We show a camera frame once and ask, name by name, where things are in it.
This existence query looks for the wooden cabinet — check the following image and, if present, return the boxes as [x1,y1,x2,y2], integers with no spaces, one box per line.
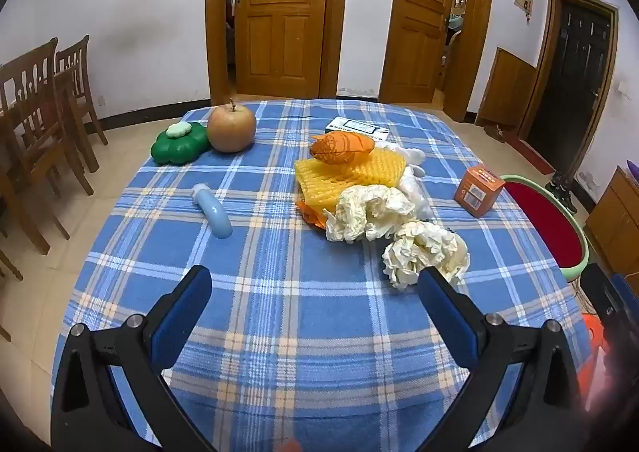
[584,166,639,275]

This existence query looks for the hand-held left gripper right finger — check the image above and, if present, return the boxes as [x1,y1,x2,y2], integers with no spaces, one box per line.
[417,266,585,452]

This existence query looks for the wooden chair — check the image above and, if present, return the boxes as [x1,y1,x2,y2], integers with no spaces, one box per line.
[0,37,95,255]
[54,35,109,173]

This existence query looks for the wooden panel door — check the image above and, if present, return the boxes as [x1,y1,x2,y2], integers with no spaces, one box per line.
[234,0,333,98]
[380,0,457,104]

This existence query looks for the pair of dark shoes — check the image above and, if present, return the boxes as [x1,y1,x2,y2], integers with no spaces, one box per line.
[545,172,579,213]

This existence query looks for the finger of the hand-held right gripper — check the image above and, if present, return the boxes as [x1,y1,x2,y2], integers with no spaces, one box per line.
[581,262,639,348]

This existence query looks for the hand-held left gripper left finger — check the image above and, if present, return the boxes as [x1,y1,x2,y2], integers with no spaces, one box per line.
[50,265,220,452]

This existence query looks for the red-yellow apple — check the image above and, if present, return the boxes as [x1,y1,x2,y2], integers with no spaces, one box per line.
[207,100,257,153]

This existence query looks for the small orange cardboard box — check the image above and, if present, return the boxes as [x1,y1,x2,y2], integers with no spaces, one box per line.
[454,165,506,218]

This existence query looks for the orange plastic stool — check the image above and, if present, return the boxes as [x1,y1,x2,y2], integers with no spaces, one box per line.
[579,312,611,383]

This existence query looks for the red basin with green rim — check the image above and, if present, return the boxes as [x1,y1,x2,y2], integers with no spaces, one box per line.
[499,174,591,283]

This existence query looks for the yellow foam fruit net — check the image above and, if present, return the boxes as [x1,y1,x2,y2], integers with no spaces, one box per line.
[294,147,406,208]

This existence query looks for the crumpled orange wrapper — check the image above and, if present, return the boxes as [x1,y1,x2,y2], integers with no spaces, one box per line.
[310,131,376,165]

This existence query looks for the green flower-shaped container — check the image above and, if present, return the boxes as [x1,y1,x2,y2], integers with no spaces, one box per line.
[151,121,210,165]

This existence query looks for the white sock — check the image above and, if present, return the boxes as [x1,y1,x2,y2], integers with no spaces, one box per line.
[377,142,427,178]

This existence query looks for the white tissue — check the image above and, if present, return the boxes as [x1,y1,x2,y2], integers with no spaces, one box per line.
[382,221,471,290]
[325,185,417,244]

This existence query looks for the white and green flat box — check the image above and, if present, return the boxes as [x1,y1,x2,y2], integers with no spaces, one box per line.
[324,116,391,142]

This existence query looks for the leaning wooden board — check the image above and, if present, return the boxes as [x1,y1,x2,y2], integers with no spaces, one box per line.
[476,47,537,128]

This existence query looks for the blue plaid tablecloth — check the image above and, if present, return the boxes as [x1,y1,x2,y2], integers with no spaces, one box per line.
[50,99,592,452]

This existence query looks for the light blue curved tube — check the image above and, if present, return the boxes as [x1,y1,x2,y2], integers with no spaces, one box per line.
[192,183,233,239]

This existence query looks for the white plastic bag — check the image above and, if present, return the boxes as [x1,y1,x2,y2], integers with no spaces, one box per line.
[398,166,433,222]

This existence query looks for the orange cracker packet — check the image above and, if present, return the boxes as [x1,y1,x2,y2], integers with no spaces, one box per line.
[297,199,331,229]

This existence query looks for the dark entrance door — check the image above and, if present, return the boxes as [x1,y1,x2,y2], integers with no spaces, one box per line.
[526,0,612,173]

